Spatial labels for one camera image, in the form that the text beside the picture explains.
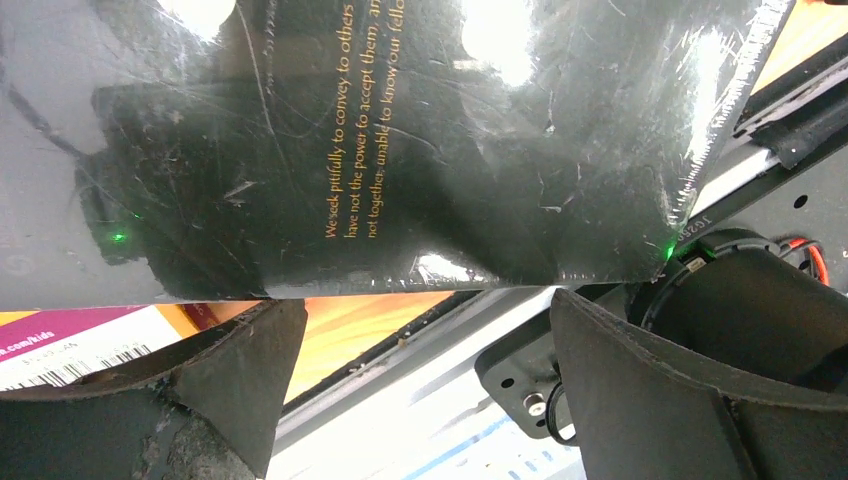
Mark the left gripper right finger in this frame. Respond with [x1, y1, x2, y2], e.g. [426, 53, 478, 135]
[550, 290, 847, 479]

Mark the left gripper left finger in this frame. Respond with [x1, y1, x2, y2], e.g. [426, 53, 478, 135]
[1, 300, 308, 479]

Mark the black notebook with sticker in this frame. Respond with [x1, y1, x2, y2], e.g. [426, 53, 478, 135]
[1, 1, 793, 311]

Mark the orange yellow booklet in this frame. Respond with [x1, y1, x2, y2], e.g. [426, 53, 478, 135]
[0, 290, 458, 405]

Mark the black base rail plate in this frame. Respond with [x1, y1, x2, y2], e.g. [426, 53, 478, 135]
[473, 39, 848, 442]

